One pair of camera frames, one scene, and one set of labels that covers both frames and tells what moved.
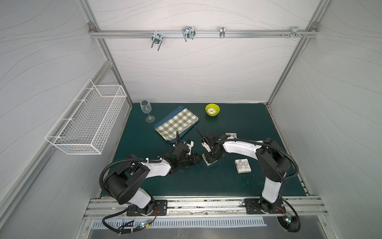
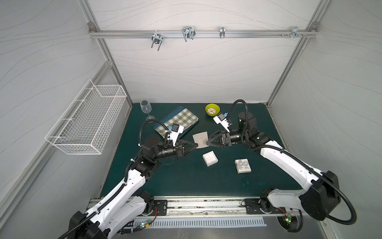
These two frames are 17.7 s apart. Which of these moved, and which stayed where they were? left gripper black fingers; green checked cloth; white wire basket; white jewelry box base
Moved: left gripper black fingers
Stayed: white jewelry box base; green checked cloth; white wire basket
